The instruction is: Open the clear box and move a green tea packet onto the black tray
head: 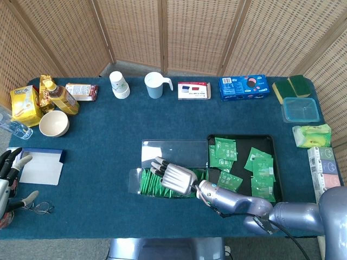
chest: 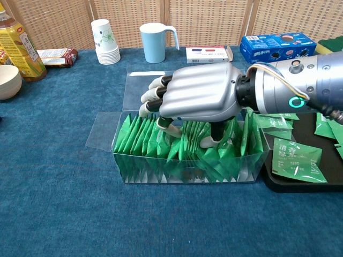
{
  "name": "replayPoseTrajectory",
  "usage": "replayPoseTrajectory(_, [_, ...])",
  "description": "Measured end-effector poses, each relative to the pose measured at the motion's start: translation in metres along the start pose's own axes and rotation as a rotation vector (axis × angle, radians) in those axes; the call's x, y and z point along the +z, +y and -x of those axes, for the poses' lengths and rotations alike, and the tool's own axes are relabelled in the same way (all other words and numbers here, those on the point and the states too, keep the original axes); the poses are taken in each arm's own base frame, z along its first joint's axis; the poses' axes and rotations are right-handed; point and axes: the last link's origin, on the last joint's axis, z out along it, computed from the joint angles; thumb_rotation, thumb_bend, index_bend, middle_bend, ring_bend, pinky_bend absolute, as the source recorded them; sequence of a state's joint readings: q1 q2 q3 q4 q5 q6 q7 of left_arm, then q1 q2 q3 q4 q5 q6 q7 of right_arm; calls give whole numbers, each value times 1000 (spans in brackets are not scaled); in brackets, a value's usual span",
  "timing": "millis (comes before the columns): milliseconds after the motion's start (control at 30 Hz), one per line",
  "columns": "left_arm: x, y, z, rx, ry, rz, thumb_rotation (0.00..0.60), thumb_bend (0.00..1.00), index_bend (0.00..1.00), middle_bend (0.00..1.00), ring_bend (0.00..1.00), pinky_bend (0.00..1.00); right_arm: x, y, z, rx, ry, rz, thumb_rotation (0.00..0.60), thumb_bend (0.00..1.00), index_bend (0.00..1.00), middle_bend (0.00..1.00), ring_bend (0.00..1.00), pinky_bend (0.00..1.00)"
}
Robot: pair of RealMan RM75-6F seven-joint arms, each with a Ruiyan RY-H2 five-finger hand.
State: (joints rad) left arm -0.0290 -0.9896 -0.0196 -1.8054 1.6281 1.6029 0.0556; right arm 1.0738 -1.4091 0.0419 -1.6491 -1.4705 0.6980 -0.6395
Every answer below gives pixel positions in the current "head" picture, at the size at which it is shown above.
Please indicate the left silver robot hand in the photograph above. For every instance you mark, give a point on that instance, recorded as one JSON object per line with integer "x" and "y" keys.
{"x": 5, "y": 189}

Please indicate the clear box of green sachets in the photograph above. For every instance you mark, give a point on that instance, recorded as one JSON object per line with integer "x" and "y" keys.
{"x": 184, "y": 151}

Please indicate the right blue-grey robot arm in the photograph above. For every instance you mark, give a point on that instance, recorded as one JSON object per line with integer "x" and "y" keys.
{"x": 230, "y": 197}

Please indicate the white blue flat box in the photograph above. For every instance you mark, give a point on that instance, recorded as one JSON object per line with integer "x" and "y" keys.
{"x": 40, "y": 168}

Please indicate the yellow carton box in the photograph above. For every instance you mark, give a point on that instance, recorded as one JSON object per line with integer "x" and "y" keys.
{"x": 25, "y": 105}

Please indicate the yellow iced tea bottle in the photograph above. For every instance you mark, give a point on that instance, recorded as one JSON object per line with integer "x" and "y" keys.
{"x": 63, "y": 98}

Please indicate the white card box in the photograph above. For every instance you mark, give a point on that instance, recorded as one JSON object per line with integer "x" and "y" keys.
{"x": 193, "y": 90}

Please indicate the blue cookie box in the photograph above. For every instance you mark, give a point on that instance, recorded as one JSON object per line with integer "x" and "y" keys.
{"x": 244, "y": 88}

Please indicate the red package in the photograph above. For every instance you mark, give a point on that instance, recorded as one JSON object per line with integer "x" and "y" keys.
{"x": 5, "y": 220}

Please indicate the thin-framed eyeglasses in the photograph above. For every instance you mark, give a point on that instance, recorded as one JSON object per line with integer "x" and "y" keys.
{"x": 40, "y": 208}

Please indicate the clear plastic water bottle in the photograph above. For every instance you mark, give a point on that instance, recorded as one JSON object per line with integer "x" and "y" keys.
{"x": 19, "y": 130}

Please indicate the cream bowl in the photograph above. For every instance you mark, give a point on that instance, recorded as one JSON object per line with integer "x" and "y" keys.
{"x": 54, "y": 124}

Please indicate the gold foil packet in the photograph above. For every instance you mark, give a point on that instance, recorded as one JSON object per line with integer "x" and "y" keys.
{"x": 46, "y": 94}

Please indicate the blue carpet table cover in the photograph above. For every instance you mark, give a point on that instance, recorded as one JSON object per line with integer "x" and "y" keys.
{"x": 108, "y": 162}

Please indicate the white brown biscuit package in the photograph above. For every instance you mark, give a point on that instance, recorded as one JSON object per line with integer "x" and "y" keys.
{"x": 81, "y": 92}

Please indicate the white paper cup stack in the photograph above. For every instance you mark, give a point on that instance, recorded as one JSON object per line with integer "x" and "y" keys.
{"x": 119, "y": 85}

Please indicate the blue-grey robot torso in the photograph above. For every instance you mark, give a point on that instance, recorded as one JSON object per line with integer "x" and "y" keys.
{"x": 162, "y": 249}

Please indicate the light blue mug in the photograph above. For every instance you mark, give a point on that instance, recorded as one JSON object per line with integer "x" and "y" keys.
{"x": 154, "y": 85}

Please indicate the wicker folding screen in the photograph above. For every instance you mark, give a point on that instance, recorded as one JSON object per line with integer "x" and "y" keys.
{"x": 189, "y": 32}

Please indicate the black plastic tray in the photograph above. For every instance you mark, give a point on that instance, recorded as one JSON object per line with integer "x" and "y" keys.
{"x": 244, "y": 140}

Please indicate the yellow green sponge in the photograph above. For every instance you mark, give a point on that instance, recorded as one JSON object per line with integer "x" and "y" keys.
{"x": 299, "y": 85}
{"x": 283, "y": 90}

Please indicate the clear blue-rimmed food container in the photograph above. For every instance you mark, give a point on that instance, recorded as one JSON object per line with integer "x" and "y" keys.
{"x": 299, "y": 109}

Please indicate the green wet wipe pack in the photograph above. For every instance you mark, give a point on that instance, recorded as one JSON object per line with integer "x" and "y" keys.
{"x": 311, "y": 135}

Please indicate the pastel tissue multipack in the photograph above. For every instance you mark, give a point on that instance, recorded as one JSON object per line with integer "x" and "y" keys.
{"x": 324, "y": 168}

